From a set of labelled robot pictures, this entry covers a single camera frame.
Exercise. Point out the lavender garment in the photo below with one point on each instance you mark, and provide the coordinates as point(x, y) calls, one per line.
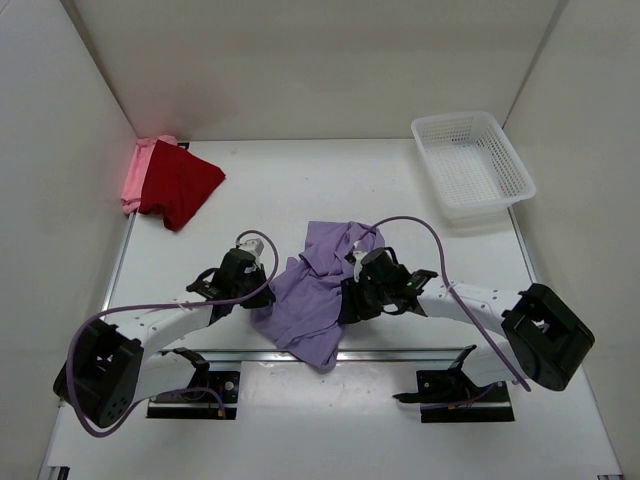
point(303, 320)

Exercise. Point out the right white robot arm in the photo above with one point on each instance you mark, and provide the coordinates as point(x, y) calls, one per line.
point(543, 340)

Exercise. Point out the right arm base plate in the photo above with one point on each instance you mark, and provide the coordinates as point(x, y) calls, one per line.
point(449, 397)

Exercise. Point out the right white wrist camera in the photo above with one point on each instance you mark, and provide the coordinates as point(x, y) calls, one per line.
point(355, 257)

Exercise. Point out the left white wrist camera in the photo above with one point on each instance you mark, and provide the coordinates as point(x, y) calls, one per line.
point(253, 246)

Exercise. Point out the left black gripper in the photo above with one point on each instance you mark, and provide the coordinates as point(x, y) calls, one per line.
point(264, 297)

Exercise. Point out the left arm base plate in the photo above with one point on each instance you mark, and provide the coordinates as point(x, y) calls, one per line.
point(219, 403)

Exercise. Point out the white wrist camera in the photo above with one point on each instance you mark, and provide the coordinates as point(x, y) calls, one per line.
point(355, 257)
point(253, 246)

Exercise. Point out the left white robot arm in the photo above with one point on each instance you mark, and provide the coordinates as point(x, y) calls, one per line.
point(130, 354)

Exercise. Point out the red t shirt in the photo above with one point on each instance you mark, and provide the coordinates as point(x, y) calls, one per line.
point(177, 184)

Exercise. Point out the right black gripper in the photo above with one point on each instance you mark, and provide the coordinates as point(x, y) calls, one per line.
point(354, 309)

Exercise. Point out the pink t shirt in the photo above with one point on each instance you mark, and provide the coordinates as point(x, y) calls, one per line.
point(132, 190)

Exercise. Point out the white plastic basket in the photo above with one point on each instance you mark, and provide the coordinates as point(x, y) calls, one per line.
point(473, 167)

